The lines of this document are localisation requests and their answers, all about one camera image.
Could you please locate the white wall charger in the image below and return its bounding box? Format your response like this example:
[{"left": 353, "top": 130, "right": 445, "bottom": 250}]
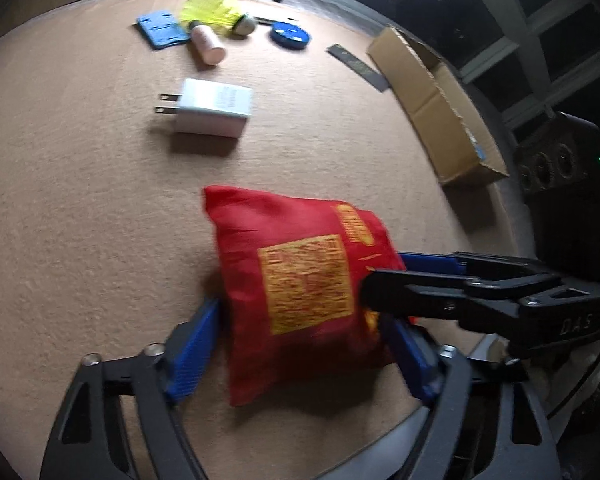
[{"left": 153, "top": 78, "right": 254, "bottom": 140}]

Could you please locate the yellow plastic shuttlecock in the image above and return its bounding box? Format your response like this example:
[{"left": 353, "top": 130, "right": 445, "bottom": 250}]
[{"left": 180, "top": 0, "right": 257, "bottom": 38}]

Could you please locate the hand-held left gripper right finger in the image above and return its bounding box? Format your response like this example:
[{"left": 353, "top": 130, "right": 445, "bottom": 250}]
[{"left": 380, "top": 315, "right": 563, "bottom": 480}]

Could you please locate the blue square plate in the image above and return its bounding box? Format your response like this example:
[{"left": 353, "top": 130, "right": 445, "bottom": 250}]
[{"left": 136, "top": 10, "right": 191, "bottom": 51}]

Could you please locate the red cloth bag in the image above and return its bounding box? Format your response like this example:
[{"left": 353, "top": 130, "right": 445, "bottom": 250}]
[{"left": 201, "top": 185, "right": 418, "bottom": 407}]

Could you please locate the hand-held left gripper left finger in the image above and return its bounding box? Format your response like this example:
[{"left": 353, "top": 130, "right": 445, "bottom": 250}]
[{"left": 39, "top": 297, "right": 223, "bottom": 480}]

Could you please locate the blue round case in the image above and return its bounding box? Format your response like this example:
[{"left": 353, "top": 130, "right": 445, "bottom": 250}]
[{"left": 270, "top": 20, "right": 312, "bottom": 52}]

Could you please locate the black flat card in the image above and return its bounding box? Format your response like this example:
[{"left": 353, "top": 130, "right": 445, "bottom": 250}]
[{"left": 326, "top": 44, "right": 390, "bottom": 94}]

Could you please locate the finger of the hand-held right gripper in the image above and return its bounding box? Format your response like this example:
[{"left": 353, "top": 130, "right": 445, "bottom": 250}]
[
  {"left": 397, "top": 251, "right": 561, "bottom": 281},
  {"left": 360, "top": 269, "right": 572, "bottom": 334}
]

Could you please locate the small pink white bottle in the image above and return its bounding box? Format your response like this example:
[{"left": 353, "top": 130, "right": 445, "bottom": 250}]
[{"left": 189, "top": 20, "right": 227, "bottom": 67}]

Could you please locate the cardboard box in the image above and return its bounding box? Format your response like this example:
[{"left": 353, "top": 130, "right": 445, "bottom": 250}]
[{"left": 366, "top": 25, "right": 511, "bottom": 187}]

